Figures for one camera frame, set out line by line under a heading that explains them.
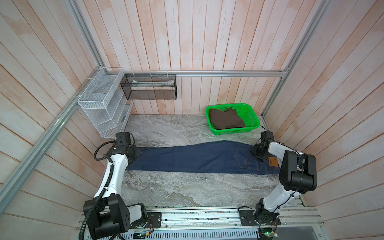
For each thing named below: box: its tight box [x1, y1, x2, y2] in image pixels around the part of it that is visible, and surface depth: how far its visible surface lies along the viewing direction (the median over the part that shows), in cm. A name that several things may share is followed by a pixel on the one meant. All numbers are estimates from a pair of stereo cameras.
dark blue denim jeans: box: [126, 141, 281, 175], surface depth 95 cm
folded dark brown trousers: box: [209, 107, 246, 129], surface depth 109 cm
